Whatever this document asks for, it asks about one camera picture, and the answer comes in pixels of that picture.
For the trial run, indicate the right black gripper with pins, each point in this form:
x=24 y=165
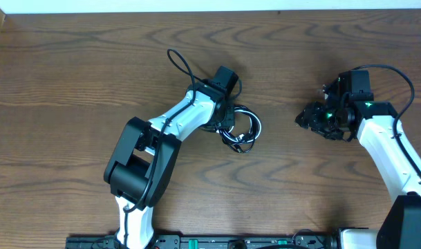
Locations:
x=316 y=121

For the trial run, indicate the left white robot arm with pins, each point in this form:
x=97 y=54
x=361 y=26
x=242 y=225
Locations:
x=141 y=165

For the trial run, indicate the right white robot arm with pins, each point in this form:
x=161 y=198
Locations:
x=378 y=129

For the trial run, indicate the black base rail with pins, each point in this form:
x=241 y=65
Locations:
x=306 y=239

